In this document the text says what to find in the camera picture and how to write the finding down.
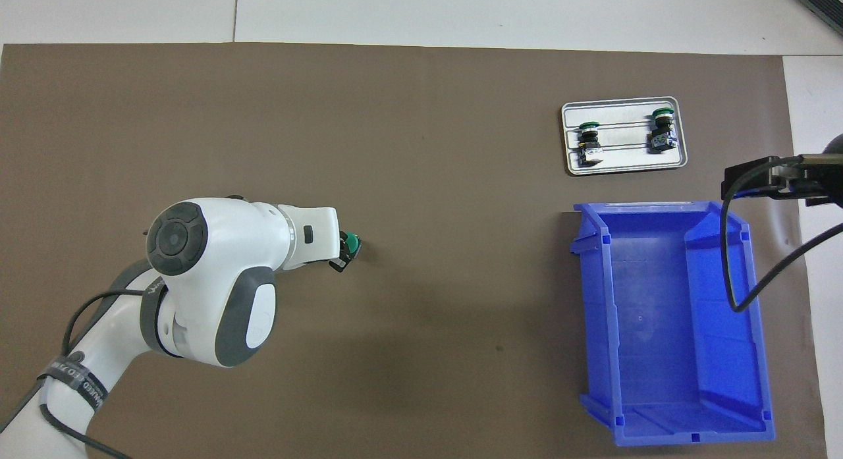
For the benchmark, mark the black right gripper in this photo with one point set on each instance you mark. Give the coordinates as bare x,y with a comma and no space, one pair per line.
836,146

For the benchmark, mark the green push button switch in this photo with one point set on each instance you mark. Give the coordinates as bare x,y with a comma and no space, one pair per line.
590,143
354,245
661,133

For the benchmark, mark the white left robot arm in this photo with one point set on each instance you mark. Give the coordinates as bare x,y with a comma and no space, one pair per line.
224,248

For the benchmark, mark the brown table mat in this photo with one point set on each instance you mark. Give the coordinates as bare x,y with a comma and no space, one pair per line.
428,149

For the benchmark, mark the grey metal tray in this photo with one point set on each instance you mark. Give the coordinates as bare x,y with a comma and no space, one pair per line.
625,159

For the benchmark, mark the grey ribbed device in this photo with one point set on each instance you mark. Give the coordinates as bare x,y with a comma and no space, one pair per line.
826,1

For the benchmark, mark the blue plastic storage bin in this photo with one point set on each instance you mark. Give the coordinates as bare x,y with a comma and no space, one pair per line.
658,353

